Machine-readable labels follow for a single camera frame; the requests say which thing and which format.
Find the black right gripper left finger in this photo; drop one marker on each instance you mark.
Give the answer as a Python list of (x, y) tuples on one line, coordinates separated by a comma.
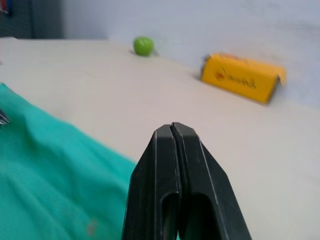
[(152, 180)]

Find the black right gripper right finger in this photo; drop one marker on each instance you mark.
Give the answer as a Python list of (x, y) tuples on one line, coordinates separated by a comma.
[(207, 185)]

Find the green t-shirt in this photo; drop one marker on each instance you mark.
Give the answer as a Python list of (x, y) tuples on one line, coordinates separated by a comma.
[(50, 175)]

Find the yellow cardboard box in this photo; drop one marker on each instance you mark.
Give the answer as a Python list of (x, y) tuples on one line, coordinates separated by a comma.
[(241, 77)]

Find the green apple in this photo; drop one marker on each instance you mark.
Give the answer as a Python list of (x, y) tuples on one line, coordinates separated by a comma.
[(143, 46)]

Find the silver metal object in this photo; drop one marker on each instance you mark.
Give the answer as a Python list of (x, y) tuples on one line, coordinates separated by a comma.
[(3, 117)]

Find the dark grey cabinet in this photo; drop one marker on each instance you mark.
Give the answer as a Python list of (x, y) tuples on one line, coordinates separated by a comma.
[(30, 18)]

